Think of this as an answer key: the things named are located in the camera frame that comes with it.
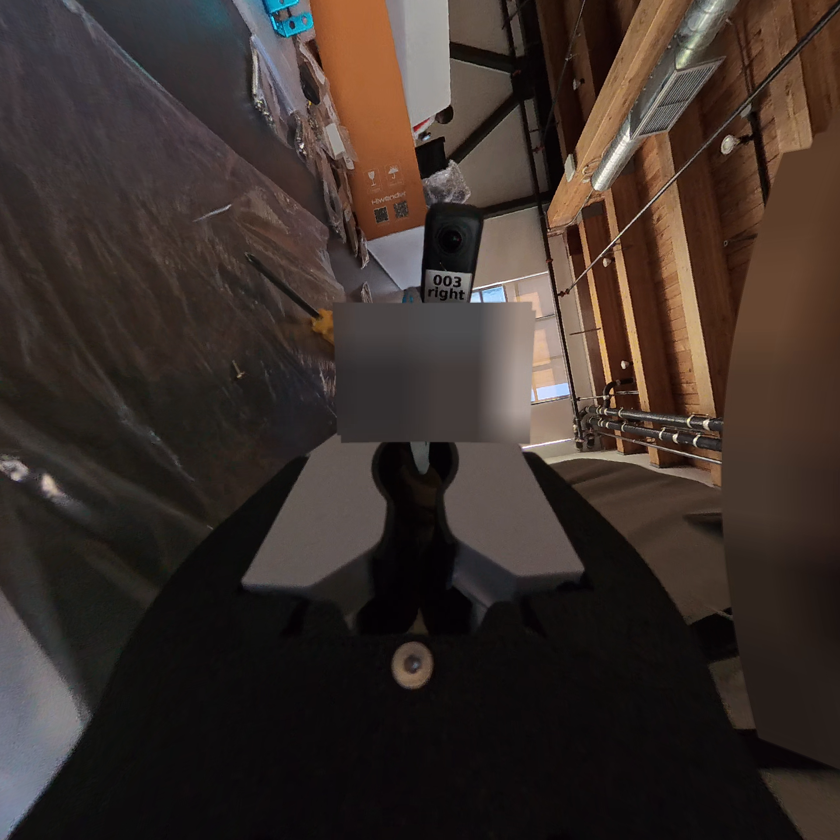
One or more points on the person's beige jacket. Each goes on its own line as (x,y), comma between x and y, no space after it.
(623,525)

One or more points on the blue L bracket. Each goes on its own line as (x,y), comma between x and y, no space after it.
(289,23)

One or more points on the large window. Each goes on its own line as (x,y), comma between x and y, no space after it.
(548,367)

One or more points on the orange and white cardboard box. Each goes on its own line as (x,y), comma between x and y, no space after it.
(367,98)

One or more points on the white ceiling sensor box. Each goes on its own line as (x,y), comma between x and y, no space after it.
(569,167)

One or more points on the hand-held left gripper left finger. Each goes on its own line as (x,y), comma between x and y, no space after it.
(308,525)

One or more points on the pile of small screw bags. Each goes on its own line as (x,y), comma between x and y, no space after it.
(334,138)

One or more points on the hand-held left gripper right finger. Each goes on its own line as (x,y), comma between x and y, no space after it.
(518,525)

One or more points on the silver spiral air duct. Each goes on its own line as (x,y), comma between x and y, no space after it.
(613,157)

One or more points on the bubble wrap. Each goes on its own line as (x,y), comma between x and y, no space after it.
(446,184)

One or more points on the black insulated pipe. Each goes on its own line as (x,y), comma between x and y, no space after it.
(656,418)
(656,438)

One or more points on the clear plastic bag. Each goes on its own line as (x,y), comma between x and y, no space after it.
(131,262)

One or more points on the ceiling spot lamp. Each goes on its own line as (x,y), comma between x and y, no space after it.
(728,143)

